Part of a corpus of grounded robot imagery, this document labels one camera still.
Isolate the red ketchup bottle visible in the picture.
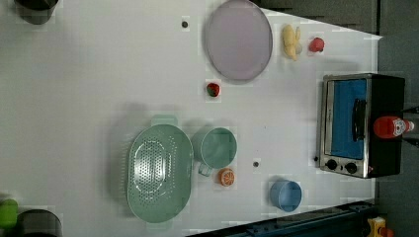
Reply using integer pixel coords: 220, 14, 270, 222
374, 116, 415, 139

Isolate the black toaster oven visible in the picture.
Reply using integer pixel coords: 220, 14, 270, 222
318, 73, 405, 179

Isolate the green mug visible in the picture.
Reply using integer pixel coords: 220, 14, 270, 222
192, 126, 237, 177

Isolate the small toy strawberry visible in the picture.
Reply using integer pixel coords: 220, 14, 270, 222
207, 83, 220, 98

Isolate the toy orange half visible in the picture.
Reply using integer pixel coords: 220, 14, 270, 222
218, 168, 235, 187

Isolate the green oval colander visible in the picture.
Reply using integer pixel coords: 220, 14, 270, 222
126, 115, 194, 224

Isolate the purple round plate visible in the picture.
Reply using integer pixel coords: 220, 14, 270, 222
205, 0, 273, 80

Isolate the blue bowl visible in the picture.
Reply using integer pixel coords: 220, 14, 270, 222
270, 180, 302, 212

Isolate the peeled toy banana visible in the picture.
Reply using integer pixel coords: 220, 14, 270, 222
282, 25, 302, 61

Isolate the large toy strawberry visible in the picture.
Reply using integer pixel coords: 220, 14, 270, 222
308, 38, 325, 52

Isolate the green bottle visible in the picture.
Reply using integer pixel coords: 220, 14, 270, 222
0, 199, 18, 229

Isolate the black cylinder post near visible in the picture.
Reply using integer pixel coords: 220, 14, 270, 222
17, 209, 63, 237

